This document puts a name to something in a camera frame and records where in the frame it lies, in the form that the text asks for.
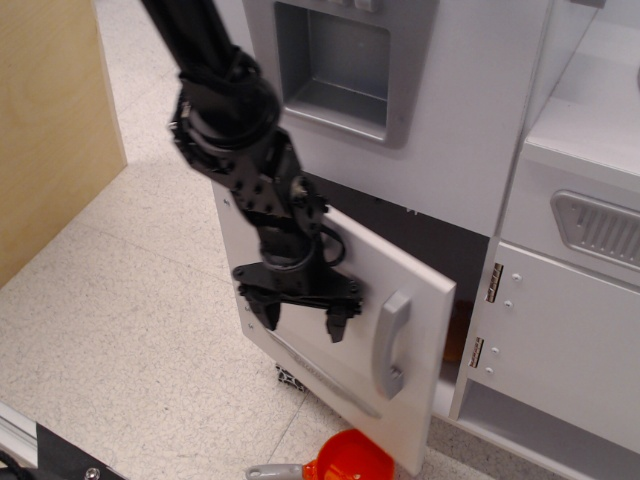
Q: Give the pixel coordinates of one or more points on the silver door hinge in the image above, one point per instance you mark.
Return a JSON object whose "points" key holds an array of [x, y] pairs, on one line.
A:
{"points": [[494, 283], [476, 352]]}

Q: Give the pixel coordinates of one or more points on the white oven cabinet door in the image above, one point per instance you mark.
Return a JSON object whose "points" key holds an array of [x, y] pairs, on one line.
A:
{"points": [[563, 342]]}

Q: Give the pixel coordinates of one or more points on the upper silver door hinge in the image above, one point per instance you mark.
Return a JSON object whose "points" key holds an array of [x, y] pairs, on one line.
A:
{"points": [[494, 283]]}

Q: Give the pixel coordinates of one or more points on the light wooden board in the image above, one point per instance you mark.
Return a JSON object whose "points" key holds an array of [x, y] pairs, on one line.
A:
{"points": [[60, 139]]}

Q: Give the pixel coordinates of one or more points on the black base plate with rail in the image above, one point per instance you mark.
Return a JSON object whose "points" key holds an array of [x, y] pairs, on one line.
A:
{"points": [[32, 451]]}

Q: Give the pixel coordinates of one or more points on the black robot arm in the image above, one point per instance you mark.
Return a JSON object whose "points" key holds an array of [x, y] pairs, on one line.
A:
{"points": [[226, 126]]}

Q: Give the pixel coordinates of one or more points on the white low fridge door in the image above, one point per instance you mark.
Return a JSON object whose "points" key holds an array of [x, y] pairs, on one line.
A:
{"points": [[340, 373]]}

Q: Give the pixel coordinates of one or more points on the grey fridge door handle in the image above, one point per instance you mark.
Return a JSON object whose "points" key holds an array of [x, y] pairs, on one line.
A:
{"points": [[393, 316]]}

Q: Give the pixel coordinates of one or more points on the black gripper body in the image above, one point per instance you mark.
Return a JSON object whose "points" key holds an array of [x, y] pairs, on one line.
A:
{"points": [[313, 284]]}

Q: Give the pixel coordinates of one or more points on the grey ice dispenser recess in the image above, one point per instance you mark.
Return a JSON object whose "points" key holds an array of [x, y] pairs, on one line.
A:
{"points": [[354, 66]]}

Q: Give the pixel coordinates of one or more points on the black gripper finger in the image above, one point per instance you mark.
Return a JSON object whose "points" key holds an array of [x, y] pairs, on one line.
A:
{"points": [[266, 308], [336, 322]]}

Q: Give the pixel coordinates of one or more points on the aluminium extrusion foot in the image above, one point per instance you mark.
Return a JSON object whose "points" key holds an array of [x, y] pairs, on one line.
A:
{"points": [[286, 378]]}

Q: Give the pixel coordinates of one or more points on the lower silver door hinge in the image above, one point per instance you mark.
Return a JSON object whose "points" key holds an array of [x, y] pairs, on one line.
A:
{"points": [[476, 352]]}

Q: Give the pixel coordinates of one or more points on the grey oven vent panel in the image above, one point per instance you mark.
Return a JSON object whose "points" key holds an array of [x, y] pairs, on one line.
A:
{"points": [[597, 228]]}

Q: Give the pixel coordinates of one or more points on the orange toy chicken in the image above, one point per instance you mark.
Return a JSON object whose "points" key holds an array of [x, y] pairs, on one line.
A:
{"points": [[457, 331]]}

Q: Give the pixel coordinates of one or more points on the orange pot with grey handle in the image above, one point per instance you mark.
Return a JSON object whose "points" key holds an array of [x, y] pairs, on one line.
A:
{"points": [[346, 455]]}

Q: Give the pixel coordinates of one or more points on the white toy kitchen cabinet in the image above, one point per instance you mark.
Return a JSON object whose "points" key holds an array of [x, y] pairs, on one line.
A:
{"points": [[517, 100]]}

